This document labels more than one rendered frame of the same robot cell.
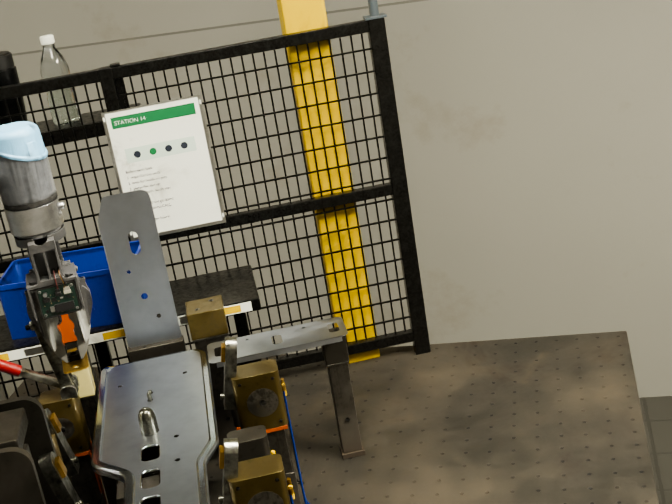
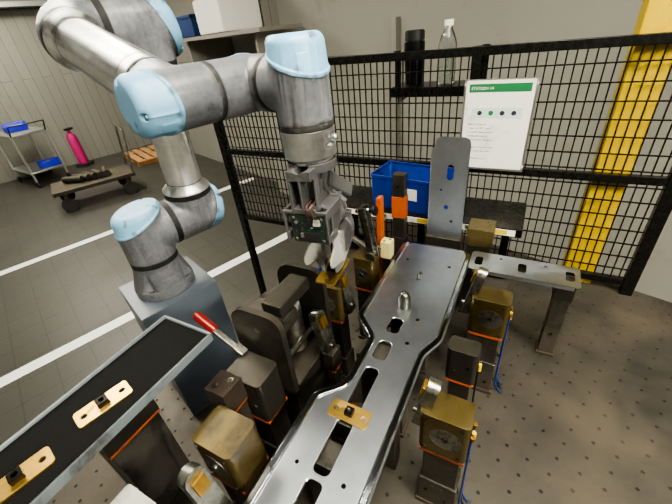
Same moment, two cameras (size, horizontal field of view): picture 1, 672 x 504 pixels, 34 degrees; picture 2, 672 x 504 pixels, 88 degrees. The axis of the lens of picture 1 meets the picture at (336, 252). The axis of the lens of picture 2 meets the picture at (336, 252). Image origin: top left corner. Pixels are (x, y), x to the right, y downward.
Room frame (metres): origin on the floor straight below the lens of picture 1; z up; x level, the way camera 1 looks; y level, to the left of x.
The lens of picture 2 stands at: (1.11, 0.10, 1.64)
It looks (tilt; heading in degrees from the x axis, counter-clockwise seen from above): 33 degrees down; 37
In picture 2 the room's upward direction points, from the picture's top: 7 degrees counter-clockwise
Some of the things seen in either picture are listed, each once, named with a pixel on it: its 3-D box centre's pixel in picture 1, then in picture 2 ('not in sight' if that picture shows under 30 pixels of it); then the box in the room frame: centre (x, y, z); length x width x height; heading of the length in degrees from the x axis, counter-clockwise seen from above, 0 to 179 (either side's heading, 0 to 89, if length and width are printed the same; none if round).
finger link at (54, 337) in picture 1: (53, 339); (313, 253); (1.49, 0.43, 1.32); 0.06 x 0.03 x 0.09; 13
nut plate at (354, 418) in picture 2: not in sight; (349, 412); (1.43, 0.35, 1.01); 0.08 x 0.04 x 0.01; 95
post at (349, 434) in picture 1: (342, 393); (554, 317); (2.08, 0.04, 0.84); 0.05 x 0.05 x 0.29; 6
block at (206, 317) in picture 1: (220, 378); (475, 269); (2.18, 0.30, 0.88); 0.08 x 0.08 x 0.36; 6
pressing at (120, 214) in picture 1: (138, 270); (447, 190); (2.16, 0.41, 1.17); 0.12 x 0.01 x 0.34; 96
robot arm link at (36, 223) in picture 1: (37, 216); (311, 143); (1.50, 0.41, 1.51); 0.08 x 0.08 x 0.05
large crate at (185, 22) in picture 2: not in sight; (198, 26); (3.93, 3.68, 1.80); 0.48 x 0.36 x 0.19; 77
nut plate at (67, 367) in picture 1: (74, 356); (332, 267); (1.52, 0.42, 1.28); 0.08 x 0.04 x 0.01; 13
